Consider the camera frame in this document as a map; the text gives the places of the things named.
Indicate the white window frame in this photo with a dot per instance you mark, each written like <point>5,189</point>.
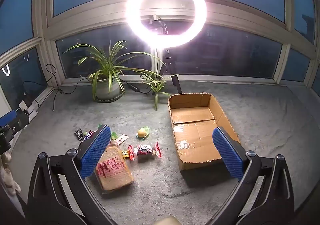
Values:
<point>100,25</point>

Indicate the grey-green plant pot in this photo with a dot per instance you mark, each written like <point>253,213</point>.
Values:
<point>110,87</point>

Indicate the small yellow snack packet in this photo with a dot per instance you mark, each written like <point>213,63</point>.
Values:
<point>124,153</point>

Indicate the red wrapped snack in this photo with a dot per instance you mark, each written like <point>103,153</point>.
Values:
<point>145,150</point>

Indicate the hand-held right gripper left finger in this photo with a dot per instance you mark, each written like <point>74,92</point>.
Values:
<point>96,150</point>

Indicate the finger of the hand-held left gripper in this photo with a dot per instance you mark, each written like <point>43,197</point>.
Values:
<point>7,118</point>
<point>20,122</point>

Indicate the brown chocolate bar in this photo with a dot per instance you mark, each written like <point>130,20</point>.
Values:
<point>86,137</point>

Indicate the black light tripod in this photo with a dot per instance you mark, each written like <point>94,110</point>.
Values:
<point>175,80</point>

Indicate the small red snack packet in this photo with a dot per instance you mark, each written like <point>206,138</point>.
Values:
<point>131,152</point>

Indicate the round cake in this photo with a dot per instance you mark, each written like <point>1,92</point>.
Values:
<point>142,133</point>

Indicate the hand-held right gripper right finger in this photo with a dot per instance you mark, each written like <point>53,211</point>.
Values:
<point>227,151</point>

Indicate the large spider plant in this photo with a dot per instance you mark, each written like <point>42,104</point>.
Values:
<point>110,62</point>

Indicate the small white snack packet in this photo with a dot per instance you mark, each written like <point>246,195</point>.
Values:
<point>122,138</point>

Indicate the small green snack packet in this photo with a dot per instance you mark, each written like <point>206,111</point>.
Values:
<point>114,135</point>

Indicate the person's left forearm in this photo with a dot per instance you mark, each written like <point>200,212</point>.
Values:
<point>7,177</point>

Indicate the small black snack packet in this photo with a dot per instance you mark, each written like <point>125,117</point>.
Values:
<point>78,133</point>

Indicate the cardboard box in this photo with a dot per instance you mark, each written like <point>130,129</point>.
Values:
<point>197,140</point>

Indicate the white wall charger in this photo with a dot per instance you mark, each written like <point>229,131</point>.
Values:
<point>25,108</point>

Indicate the small spider plant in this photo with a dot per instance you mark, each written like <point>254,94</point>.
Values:
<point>156,85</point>

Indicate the sliced bread packet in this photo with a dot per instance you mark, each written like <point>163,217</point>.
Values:
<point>115,170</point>

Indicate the black power strip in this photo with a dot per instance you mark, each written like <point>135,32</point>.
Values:
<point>133,87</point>

